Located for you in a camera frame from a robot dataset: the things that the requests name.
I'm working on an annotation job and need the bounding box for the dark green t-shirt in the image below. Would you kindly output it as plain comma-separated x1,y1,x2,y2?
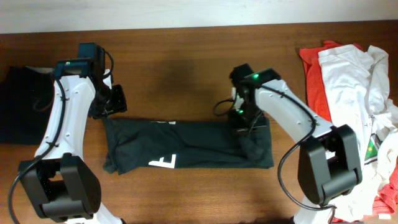
103,119,274,175

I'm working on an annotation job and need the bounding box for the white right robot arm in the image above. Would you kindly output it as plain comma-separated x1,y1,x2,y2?
229,64,363,223

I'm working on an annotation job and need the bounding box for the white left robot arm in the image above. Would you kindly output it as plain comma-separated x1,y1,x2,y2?
16,58,127,223

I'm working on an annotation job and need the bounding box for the white folded garment underneath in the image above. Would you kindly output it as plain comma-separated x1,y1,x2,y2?
26,66,53,74

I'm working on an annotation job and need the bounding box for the red garment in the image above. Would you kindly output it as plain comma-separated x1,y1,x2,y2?
299,41,397,222

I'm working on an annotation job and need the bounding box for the folded black garment stack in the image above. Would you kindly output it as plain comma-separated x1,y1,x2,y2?
1,67,54,145

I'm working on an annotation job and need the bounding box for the white crumpled t-shirt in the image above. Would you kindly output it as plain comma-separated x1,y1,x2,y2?
318,44,397,222

